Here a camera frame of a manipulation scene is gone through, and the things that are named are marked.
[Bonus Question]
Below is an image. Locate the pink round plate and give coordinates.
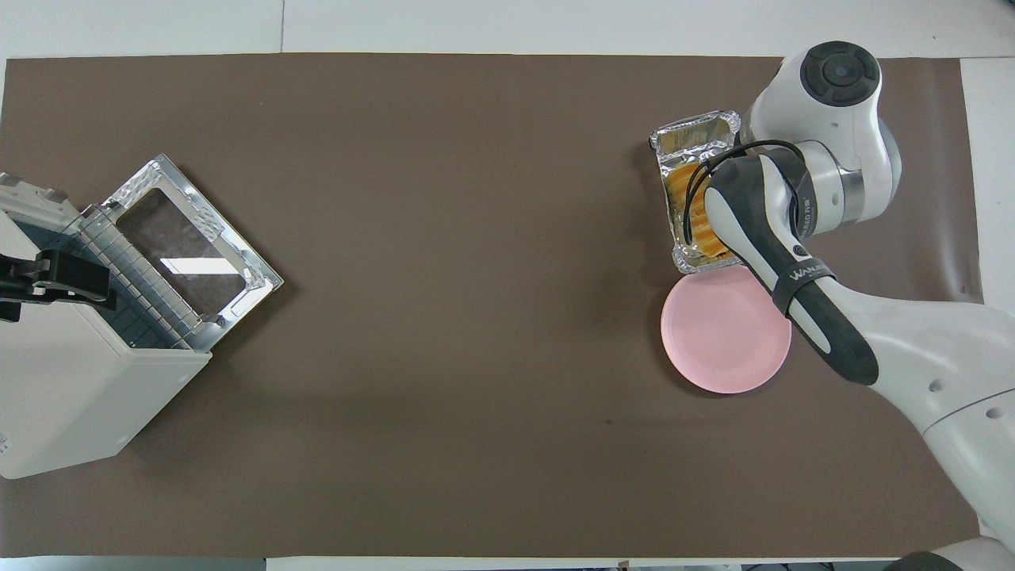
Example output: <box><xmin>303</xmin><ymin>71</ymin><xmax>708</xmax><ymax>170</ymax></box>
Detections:
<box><xmin>661</xmin><ymin>264</ymin><xmax>792</xmax><ymax>393</ymax></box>

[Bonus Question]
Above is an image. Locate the aluminium foil tray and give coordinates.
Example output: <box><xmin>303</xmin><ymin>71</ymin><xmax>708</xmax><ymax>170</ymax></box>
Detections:
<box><xmin>650</xmin><ymin>109</ymin><xmax>743</xmax><ymax>275</ymax></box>

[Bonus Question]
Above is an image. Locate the yellow sliced bread loaf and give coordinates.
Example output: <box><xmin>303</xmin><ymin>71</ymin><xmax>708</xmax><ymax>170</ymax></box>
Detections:
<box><xmin>670</xmin><ymin>171</ymin><xmax>732</xmax><ymax>263</ymax></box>

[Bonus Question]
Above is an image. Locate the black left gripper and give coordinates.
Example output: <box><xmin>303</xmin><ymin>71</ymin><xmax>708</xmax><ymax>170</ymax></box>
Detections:
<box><xmin>0</xmin><ymin>250</ymin><xmax>117</xmax><ymax>322</ymax></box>

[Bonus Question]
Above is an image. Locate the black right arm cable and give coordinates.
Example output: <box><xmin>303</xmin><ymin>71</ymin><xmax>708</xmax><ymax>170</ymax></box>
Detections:
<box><xmin>684</xmin><ymin>140</ymin><xmax>803</xmax><ymax>247</ymax></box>

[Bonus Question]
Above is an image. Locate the wire oven rack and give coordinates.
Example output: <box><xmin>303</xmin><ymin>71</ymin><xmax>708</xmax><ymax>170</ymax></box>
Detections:
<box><xmin>16</xmin><ymin>214</ymin><xmax>203</xmax><ymax>351</ymax></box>

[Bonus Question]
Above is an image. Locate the glass oven door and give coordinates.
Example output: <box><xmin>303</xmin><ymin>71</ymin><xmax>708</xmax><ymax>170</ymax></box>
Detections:
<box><xmin>79</xmin><ymin>153</ymin><xmax>284</xmax><ymax>352</ymax></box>

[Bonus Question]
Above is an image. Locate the cream toaster oven body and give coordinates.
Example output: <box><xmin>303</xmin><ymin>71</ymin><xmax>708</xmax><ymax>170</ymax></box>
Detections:
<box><xmin>0</xmin><ymin>171</ymin><xmax>213</xmax><ymax>481</ymax></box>

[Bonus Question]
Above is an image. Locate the brown table mat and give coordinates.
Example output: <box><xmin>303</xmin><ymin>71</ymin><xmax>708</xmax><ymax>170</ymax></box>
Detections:
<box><xmin>0</xmin><ymin>54</ymin><xmax>984</xmax><ymax>558</ymax></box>

